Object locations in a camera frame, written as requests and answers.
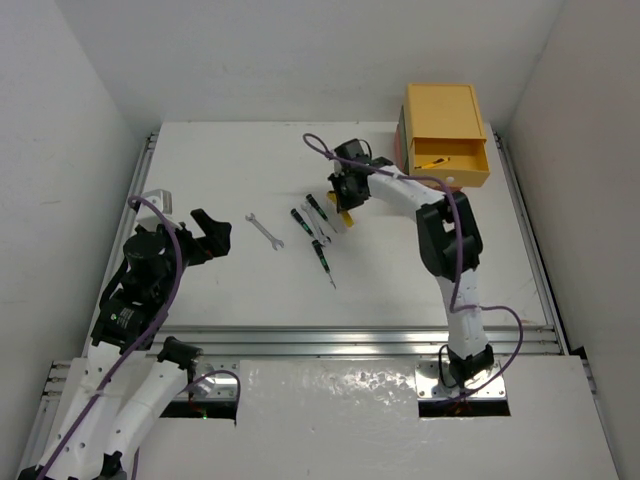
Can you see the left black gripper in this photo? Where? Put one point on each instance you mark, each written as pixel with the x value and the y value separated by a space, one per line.
pixel 198 242

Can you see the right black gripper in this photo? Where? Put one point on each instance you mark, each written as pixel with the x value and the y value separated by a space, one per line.
pixel 347 202

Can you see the yellow utility knife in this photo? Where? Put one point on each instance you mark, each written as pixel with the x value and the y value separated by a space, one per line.
pixel 435 163
pixel 344 216

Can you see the yellow drawer box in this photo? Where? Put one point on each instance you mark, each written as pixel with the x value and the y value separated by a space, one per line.
pixel 444 120

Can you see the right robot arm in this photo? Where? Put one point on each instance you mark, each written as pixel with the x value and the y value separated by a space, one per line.
pixel 449 244

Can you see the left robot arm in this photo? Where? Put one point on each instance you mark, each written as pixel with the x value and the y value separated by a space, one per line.
pixel 110 415

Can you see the green black screwdriver far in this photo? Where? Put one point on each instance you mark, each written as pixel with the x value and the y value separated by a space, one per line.
pixel 315 205

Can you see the green black screwdriver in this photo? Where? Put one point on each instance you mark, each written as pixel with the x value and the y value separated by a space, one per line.
pixel 315 205
pixel 318 249
pixel 301 222

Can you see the silver combination wrench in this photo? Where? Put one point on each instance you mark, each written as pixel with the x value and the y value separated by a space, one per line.
pixel 320 235

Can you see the green black screwdriver near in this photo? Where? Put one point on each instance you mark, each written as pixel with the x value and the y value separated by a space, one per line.
pixel 318 249

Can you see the green black screwdriver left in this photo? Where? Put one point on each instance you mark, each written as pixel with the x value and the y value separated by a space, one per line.
pixel 301 222

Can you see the silver open-end wrench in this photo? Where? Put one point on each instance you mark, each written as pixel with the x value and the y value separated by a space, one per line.
pixel 276 243

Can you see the red drawer box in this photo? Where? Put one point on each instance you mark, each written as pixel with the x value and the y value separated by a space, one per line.
pixel 400 148

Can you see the green drawer box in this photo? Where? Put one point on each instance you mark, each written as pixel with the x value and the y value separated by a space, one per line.
pixel 402 121

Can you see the white front cover panel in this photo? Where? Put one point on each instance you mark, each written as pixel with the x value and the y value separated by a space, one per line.
pixel 360 419

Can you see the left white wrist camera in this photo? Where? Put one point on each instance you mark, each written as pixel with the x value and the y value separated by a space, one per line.
pixel 161 200

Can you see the aluminium rail frame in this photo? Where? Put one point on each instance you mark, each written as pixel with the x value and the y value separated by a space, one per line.
pixel 215 392

